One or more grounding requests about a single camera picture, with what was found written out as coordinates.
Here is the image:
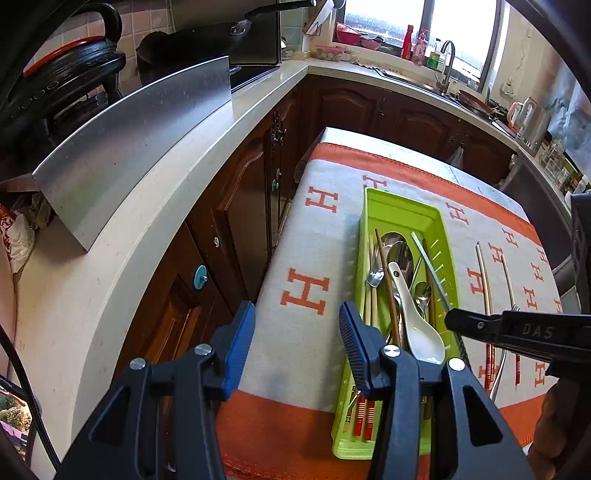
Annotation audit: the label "large steel spoon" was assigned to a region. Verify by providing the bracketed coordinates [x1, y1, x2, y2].
[381, 232, 408, 264]

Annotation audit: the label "steel spoon with logo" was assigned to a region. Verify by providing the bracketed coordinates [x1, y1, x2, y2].
[388, 240, 415, 287]

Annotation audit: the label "small steel spoon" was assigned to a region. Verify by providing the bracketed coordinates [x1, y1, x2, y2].
[413, 281, 432, 319]
[366, 238, 384, 288]

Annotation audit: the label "black wok pan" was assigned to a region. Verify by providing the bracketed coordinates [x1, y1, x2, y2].
[136, 1, 317, 85]

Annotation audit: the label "white ceramic soup spoon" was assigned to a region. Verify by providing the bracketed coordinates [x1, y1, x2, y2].
[388, 262, 445, 365]

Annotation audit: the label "light wooden chopstick red end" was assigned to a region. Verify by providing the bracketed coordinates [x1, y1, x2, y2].
[353, 238, 375, 441]

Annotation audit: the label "lime green plastic utensil tray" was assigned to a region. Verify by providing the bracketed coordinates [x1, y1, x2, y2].
[330, 186, 463, 461]

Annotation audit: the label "light bamboo chopstick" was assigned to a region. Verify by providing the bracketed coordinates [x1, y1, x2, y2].
[475, 242, 496, 394]
[501, 254, 521, 387]

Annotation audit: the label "person's right hand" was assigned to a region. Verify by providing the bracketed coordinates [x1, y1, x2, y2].
[527, 379, 590, 479]

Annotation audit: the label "white electric kettle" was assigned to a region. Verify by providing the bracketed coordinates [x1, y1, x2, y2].
[507, 97, 550, 156]

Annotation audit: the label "steel metal chopstick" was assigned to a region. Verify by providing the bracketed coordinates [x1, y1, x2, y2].
[411, 231, 451, 313]

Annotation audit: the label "chrome kitchen faucet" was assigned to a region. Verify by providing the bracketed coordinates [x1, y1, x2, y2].
[435, 40, 456, 96]

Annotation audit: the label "dark wooden kitchen cabinets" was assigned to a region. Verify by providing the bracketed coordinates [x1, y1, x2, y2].
[110, 75, 518, 480]

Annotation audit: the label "steel splash guard panel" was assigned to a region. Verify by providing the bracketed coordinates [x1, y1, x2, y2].
[32, 56, 231, 250]

